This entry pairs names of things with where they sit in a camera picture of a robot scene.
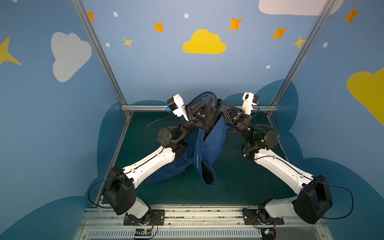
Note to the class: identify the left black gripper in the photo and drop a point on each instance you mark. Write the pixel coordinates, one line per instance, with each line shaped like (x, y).
(193, 114)

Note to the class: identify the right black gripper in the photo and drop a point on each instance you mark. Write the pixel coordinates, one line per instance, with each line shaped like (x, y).
(237, 118)

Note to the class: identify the blue jacket with black lining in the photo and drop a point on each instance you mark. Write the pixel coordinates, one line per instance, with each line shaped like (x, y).
(204, 147)

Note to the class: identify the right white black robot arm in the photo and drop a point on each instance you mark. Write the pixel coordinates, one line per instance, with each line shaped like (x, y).
(313, 195)

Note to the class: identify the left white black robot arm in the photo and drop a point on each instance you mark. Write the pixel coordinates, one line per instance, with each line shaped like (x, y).
(120, 184)

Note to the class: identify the right small circuit board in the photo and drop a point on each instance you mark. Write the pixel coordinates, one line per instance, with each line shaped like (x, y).
(268, 234)

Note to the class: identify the small circuit board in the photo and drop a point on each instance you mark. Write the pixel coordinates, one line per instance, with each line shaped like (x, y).
(268, 234)
(143, 233)

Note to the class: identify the left small circuit board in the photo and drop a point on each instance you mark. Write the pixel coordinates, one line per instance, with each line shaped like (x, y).
(143, 233)

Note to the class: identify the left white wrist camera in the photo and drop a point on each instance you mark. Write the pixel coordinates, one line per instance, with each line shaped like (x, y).
(175, 105)

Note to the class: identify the right floor aluminium rail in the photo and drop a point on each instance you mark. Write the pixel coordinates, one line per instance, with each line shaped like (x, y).
(290, 128)

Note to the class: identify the floor aluminium rail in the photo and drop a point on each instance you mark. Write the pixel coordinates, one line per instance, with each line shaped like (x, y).
(99, 197)
(290, 128)

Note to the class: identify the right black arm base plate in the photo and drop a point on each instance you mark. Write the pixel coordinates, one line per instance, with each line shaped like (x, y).
(258, 216)

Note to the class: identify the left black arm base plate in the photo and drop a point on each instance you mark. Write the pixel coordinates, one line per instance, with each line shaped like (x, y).
(152, 217)

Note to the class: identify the right aluminium corner post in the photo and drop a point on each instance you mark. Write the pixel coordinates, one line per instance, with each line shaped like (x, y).
(311, 38)

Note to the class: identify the aluminium corner post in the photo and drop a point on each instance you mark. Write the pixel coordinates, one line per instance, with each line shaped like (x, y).
(311, 38)
(87, 24)

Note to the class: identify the left aluminium corner post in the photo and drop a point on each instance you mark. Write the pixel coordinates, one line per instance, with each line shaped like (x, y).
(87, 24)

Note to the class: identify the left floor aluminium rail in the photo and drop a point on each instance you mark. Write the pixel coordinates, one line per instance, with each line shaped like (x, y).
(99, 197)

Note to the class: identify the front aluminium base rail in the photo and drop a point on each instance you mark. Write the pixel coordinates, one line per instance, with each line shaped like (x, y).
(196, 222)

